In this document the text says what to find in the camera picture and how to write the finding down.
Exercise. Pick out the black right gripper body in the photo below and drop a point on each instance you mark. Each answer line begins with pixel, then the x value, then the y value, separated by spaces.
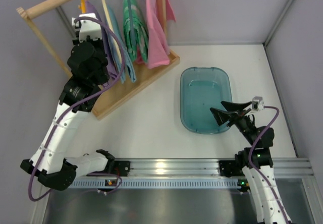
pixel 238 115

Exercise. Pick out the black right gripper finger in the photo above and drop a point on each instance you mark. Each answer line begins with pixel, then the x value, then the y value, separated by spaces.
pixel 230 106
pixel 222 117

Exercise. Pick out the purple trousers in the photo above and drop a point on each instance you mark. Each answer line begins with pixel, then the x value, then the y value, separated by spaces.
pixel 90 8

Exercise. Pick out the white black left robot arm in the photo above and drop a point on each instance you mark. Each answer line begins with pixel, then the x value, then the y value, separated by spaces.
pixel 49 165

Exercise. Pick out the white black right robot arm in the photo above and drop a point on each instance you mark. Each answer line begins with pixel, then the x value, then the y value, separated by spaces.
pixel 254 162

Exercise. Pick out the light blue trousers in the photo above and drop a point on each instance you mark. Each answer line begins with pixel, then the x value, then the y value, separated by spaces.
pixel 129 65

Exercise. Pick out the green patterned trousers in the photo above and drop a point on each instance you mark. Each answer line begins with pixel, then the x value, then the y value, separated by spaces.
pixel 140 50

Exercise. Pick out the light wooden hanger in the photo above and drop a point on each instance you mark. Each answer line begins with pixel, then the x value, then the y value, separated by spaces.
pixel 112 42

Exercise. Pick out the pink trousers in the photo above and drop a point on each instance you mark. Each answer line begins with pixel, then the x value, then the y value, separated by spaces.
pixel 158 49

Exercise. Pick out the teal plastic bin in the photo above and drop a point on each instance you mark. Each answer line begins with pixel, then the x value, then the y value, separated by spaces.
pixel 200 89

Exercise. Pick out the wooden clothes rack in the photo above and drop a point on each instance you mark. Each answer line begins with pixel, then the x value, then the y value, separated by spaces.
pixel 118 94

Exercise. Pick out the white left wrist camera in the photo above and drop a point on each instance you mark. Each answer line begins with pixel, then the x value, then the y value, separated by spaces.
pixel 86 29

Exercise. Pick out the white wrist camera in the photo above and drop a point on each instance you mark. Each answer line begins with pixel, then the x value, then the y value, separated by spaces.
pixel 86 29
pixel 257 103

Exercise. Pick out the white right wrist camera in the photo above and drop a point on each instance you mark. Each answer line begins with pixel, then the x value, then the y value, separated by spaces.
pixel 257 103

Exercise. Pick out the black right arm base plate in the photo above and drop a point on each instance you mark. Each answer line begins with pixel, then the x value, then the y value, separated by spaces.
pixel 230 168

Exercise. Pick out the aluminium mounting rail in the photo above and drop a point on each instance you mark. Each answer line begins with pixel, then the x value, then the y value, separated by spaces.
pixel 209 167

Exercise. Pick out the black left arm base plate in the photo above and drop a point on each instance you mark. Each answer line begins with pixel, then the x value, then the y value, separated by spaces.
pixel 121 168

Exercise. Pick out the white slotted cable duct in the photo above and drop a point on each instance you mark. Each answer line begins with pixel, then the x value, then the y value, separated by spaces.
pixel 129 183

